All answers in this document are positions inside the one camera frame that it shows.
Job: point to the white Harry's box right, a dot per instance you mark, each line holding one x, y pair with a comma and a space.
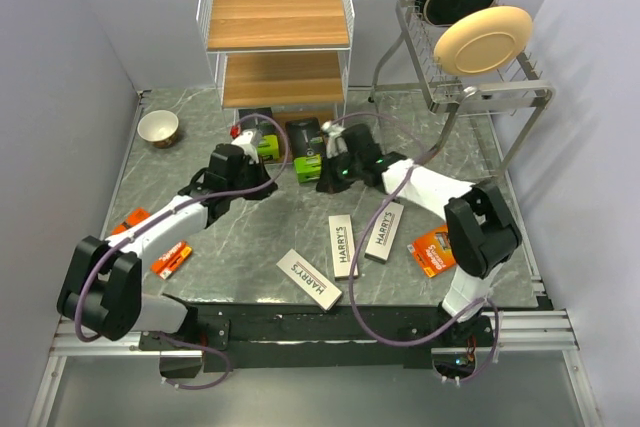
384, 232

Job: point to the red floral ceramic bowl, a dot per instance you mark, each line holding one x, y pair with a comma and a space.
159, 128

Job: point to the white harry's box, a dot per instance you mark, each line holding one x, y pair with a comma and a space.
320, 289
342, 245
384, 232

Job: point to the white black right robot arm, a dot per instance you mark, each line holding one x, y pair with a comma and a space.
482, 230

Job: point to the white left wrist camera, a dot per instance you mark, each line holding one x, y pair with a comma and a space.
249, 140

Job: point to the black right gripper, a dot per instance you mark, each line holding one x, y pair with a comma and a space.
327, 184

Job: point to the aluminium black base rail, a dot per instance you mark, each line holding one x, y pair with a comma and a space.
281, 335

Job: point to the metal dish rack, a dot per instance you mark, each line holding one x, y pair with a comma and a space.
516, 85

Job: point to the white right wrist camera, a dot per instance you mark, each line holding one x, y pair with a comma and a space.
335, 143

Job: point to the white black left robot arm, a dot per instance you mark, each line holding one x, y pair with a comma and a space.
102, 291

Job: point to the orange gillette pack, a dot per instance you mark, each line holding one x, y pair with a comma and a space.
168, 263
433, 252

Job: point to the white wire wooden shelf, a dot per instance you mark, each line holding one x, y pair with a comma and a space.
278, 53

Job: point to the orange Gillette pack left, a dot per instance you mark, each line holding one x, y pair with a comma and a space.
168, 263

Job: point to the Gillette Labs razor box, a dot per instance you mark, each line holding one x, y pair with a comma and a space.
307, 147
268, 147

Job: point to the white Harry's box middle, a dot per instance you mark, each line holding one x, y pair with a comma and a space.
342, 245

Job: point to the white Harry's box left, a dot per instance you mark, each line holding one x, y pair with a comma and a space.
320, 289

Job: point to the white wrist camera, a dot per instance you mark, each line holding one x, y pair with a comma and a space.
335, 143
249, 140

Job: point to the orange Gillette pack right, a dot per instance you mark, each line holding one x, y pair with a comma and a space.
433, 252

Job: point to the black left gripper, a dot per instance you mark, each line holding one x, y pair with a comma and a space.
259, 170

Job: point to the beige plate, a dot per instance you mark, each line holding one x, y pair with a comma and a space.
483, 41

